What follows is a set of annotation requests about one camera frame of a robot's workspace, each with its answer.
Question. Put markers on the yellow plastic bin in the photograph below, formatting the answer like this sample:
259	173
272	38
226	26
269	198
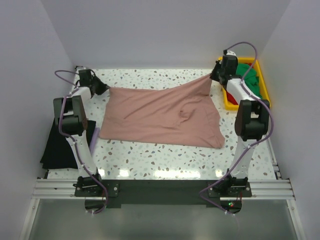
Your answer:
229	106

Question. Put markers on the black folded t shirt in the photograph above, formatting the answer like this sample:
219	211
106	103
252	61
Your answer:
58	153

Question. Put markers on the aluminium rail frame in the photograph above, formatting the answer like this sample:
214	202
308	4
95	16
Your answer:
63	189

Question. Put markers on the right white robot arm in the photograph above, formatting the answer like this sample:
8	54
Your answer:
251	123

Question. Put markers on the green t shirt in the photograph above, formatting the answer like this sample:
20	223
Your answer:
251	79

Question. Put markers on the purple folded t shirt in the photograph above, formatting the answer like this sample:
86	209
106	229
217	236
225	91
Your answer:
94	140

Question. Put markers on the pink t shirt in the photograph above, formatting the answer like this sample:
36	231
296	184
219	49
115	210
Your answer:
182	115

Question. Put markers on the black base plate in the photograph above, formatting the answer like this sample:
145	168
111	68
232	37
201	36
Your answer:
116	193

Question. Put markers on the red t shirt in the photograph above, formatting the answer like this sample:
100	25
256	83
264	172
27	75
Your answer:
231	98

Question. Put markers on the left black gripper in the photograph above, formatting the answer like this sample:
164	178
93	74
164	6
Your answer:
97	85

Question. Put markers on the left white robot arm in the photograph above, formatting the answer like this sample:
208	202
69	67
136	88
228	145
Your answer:
72	123

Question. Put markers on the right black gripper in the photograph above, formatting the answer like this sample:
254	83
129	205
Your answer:
217	73

